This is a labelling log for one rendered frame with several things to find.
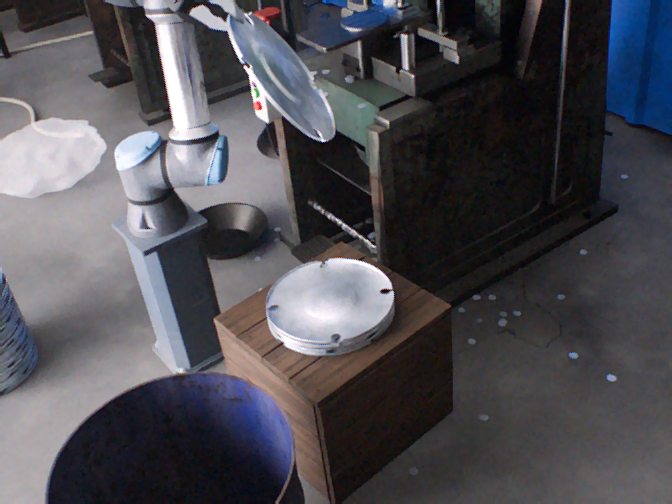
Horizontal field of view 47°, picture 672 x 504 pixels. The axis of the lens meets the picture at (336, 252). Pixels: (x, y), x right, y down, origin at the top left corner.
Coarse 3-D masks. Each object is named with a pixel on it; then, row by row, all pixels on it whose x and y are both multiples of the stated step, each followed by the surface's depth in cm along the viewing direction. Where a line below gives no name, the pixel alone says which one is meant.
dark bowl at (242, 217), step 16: (208, 208) 272; (224, 208) 273; (240, 208) 272; (256, 208) 269; (208, 224) 271; (224, 224) 272; (240, 224) 271; (256, 224) 267; (208, 240) 268; (224, 240) 267; (240, 240) 266; (256, 240) 256; (208, 256) 254; (224, 256) 253
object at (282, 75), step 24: (240, 24) 140; (264, 24) 150; (240, 48) 133; (264, 48) 141; (288, 48) 155; (264, 72) 136; (288, 72) 145; (288, 96) 139; (312, 96) 151; (288, 120) 133; (312, 120) 143
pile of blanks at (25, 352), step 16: (0, 288) 210; (0, 304) 208; (16, 304) 219; (0, 320) 209; (16, 320) 216; (0, 336) 210; (16, 336) 216; (0, 352) 211; (16, 352) 217; (32, 352) 224; (0, 368) 213; (16, 368) 217; (32, 368) 224; (0, 384) 215; (16, 384) 219
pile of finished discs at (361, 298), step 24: (312, 264) 187; (336, 264) 186; (360, 264) 185; (288, 288) 180; (312, 288) 179; (336, 288) 178; (360, 288) 178; (384, 288) 177; (288, 312) 174; (312, 312) 172; (336, 312) 171; (360, 312) 171; (384, 312) 170; (288, 336) 167; (312, 336) 166; (336, 336) 167; (360, 336) 166
